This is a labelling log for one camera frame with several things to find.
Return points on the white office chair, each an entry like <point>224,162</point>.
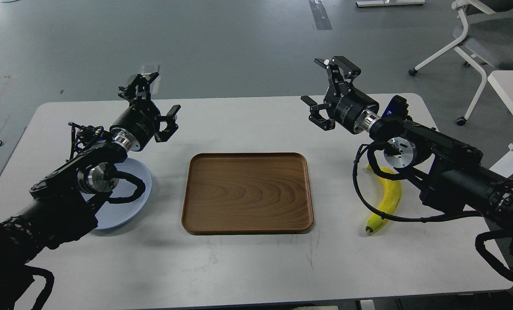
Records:
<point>486,42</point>

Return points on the brown wooden tray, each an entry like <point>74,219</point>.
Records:
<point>248,193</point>

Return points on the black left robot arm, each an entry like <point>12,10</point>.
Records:
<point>67,200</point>

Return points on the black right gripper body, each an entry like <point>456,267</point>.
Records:
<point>349,109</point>

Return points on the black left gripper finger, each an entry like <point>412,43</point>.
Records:
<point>171,125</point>
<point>137,92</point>

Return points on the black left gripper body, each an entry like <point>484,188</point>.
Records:
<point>140,125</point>

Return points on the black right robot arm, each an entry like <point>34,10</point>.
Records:
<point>447,172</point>

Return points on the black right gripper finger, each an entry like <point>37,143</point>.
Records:
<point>325,124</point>
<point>340,74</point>

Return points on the yellow banana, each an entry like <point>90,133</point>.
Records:
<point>392,193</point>

